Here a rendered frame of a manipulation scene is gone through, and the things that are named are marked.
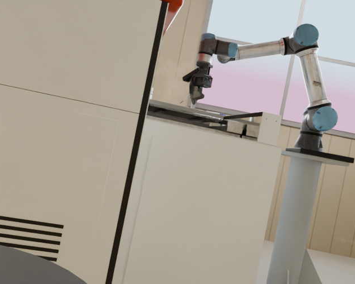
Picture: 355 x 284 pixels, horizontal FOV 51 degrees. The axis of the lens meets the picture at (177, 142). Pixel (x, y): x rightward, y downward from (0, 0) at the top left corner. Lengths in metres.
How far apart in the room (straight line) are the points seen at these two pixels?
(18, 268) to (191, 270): 1.26
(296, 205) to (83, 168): 1.18
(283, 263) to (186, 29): 2.48
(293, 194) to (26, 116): 1.36
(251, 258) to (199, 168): 0.46
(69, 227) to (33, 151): 0.28
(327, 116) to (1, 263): 1.70
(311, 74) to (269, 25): 1.95
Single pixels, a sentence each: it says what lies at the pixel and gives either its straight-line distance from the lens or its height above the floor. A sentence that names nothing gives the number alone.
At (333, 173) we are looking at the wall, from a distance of 3.90.
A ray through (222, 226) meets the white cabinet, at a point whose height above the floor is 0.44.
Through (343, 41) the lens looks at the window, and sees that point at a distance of 4.04.
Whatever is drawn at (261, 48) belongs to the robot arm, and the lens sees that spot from 2.08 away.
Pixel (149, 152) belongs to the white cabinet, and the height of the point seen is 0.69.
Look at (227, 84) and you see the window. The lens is 3.67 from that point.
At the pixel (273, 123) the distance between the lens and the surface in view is 1.71.
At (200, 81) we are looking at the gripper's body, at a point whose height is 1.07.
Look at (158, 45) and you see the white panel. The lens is 1.33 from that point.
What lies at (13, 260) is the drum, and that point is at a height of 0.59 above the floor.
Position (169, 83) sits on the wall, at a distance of 3.67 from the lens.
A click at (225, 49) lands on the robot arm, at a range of 1.92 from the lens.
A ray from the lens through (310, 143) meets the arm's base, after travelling 2.05.
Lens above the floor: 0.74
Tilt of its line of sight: level
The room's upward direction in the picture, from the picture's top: 11 degrees clockwise
